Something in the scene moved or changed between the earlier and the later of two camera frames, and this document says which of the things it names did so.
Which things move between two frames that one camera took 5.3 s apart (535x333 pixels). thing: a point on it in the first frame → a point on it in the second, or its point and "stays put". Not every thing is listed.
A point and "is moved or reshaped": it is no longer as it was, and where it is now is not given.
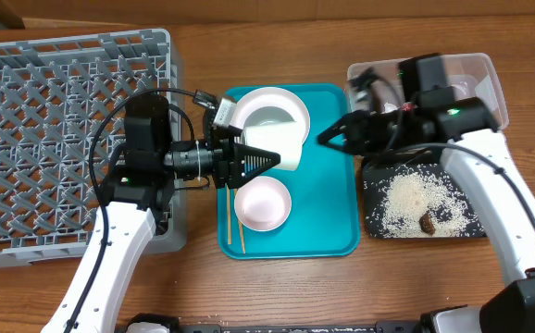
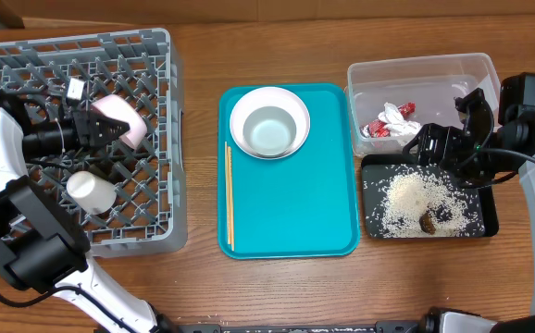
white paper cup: x=284 y=138 → x=94 y=196
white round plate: x=275 y=97 stays put
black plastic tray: x=415 y=197 stays put
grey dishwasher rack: x=46 y=115 stays put
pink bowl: x=263 y=204 is moved or reshaped
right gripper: x=350 y=127 → x=447 y=141
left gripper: x=226 y=163 → x=82 y=130
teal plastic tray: x=324 y=220 stays put
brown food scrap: x=426 y=224 stays put
